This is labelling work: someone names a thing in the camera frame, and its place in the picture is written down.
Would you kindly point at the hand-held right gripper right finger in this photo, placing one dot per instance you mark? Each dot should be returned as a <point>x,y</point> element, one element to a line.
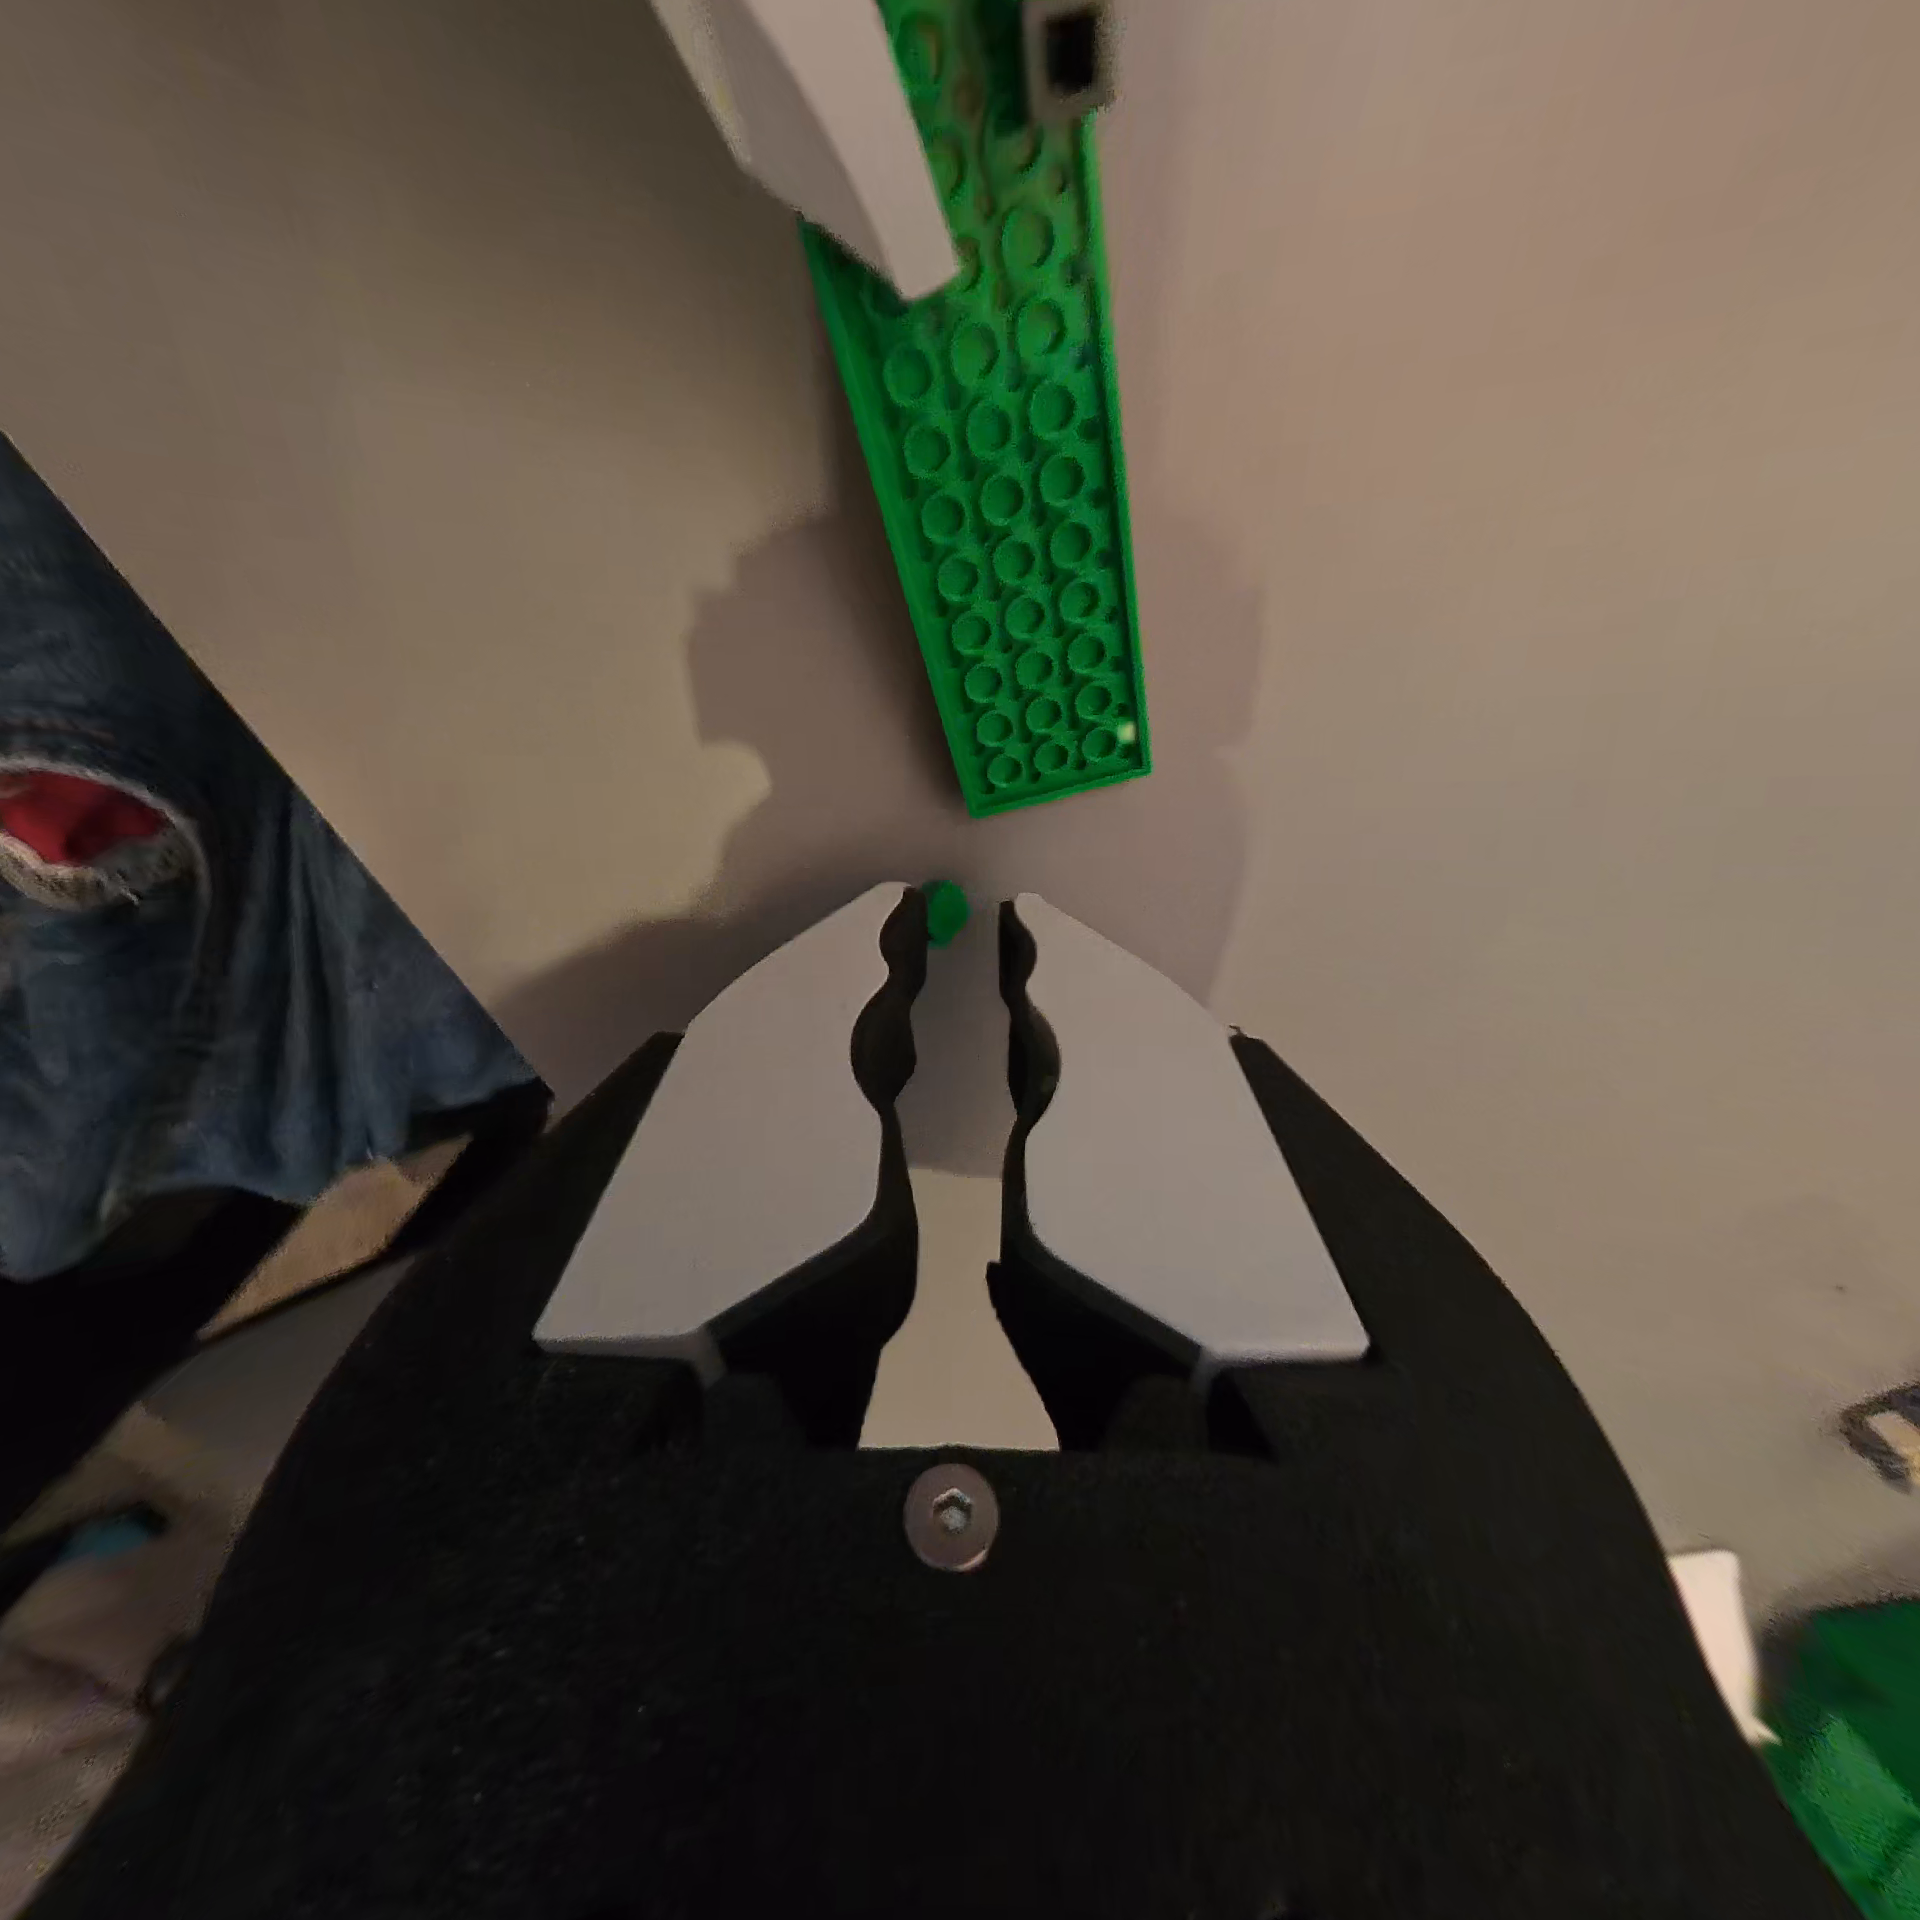
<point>1186,1185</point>

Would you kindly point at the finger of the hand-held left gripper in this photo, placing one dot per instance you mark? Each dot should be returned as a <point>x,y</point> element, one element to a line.
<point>823,133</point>

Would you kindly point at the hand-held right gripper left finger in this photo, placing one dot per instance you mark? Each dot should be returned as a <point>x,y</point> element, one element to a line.
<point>737,1171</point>

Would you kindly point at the small green brick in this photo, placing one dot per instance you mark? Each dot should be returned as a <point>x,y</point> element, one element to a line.
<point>948,913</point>

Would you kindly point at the green studded brick plate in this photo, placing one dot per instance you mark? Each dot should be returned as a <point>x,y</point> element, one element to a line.
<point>1005,523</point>

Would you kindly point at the grey brick with hole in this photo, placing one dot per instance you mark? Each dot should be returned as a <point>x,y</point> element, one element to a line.
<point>1071,61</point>

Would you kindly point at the blue jeans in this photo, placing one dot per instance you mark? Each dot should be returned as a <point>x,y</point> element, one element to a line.
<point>226,974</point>

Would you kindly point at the white paper sheets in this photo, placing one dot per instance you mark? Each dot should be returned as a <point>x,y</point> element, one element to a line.
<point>1717,1634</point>

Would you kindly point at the large green brick box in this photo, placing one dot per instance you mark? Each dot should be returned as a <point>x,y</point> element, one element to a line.
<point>1852,1770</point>

